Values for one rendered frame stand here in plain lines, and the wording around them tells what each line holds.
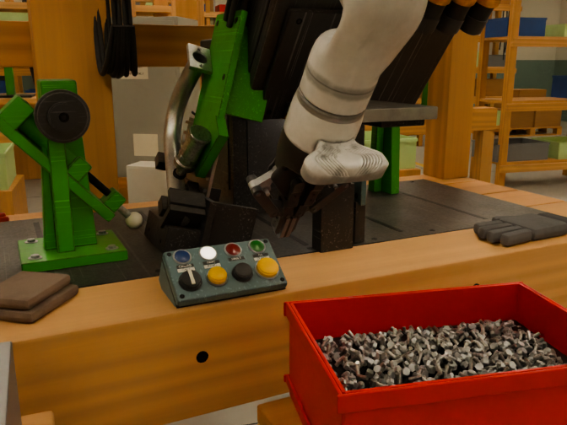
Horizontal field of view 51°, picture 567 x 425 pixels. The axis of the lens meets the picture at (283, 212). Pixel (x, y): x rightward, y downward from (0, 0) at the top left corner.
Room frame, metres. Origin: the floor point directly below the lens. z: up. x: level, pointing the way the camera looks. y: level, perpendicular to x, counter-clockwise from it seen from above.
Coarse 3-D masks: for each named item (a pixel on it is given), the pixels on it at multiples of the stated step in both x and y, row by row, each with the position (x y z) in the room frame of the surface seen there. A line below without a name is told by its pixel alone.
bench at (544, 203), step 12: (432, 180) 1.60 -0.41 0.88; (444, 180) 1.60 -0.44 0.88; (456, 180) 1.60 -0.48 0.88; (468, 180) 1.60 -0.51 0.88; (480, 180) 1.60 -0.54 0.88; (480, 192) 1.45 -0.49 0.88; (492, 192) 1.45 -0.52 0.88; (504, 192) 1.45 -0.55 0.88; (516, 192) 1.45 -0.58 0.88; (528, 192) 1.45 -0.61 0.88; (132, 204) 1.32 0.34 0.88; (144, 204) 1.32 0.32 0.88; (156, 204) 1.32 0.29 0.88; (528, 204) 1.32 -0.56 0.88; (540, 204) 1.33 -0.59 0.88; (552, 204) 1.32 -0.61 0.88; (564, 204) 1.32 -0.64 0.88; (12, 216) 1.22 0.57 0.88; (24, 216) 1.22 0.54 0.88; (36, 216) 1.22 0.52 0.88
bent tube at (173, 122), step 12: (192, 48) 1.03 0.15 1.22; (204, 48) 1.04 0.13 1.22; (192, 60) 1.01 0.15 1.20; (204, 60) 1.04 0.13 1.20; (192, 72) 1.02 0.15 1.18; (204, 72) 1.01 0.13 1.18; (180, 84) 1.05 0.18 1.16; (192, 84) 1.04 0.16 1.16; (180, 96) 1.06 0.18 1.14; (168, 108) 1.07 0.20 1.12; (180, 108) 1.06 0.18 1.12; (168, 120) 1.06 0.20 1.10; (180, 120) 1.06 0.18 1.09; (168, 132) 1.05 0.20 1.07; (180, 132) 1.06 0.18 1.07; (168, 144) 1.03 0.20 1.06; (180, 144) 1.04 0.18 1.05; (168, 156) 1.01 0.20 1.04; (168, 168) 0.99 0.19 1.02; (168, 180) 0.97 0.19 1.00; (180, 180) 0.97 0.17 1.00
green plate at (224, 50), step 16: (240, 16) 0.96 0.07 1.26; (224, 32) 1.00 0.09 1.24; (240, 32) 0.96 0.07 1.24; (224, 48) 0.99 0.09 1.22; (240, 48) 0.97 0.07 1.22; (224, 64) 0.97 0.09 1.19; (240, 64) 0.97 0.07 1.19; (208, 80) 1.02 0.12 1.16; (224, 80) 0.95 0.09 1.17; (240, 80) 0.97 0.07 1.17; (208, 96) 1.00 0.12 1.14; (224, 96) 0.94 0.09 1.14; (240, 96) 0.97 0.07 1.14; (256, 96) 0.98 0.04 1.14; (208, 112) 0.98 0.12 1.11; (224, 112) 0.94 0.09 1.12; (240, 112) 0.97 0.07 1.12; (256, 112) 0.98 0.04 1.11
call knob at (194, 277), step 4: (184, 272) 0.70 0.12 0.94; (188, 272) 0.70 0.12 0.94; (192, 272) 0.70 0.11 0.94; (196, 272) 0.70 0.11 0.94; (184, 276) 0.70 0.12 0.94; (188, 276) 0.70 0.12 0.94; (192, 276) 0.70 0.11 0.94; (196, 276) 0.70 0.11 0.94; (200, 276) 0.70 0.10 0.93; (180, 280) 0.70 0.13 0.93; (184, 280) 0.69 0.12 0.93; (188, 280) 0.69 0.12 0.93; (192, 280) 0.69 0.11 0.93; (196, 280) 0.69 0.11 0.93; (200, 280) 0.70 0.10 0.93; (184, 284) 0.69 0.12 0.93; (188, 284) 0.69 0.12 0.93; (192, 284) 0.69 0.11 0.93; (196, 284) 0.69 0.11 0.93; (188, 288) 0.69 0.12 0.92; (192, 288) 0.69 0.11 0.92
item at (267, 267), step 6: (264, 258) 0.75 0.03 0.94; (270, 258) 0.75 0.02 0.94; (258, 264) 0.74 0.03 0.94; (264, 264) 0.74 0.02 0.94; (270, 264) 0.74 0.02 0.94; (276, 264) 0.75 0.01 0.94; (258, 270) 0.74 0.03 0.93; (264, 270) 0.73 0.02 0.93; (270, 270) 0.74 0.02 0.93; (276, 270) 0.74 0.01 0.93; (264, 276) 0.73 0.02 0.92; (270, 276) 0.73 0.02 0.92
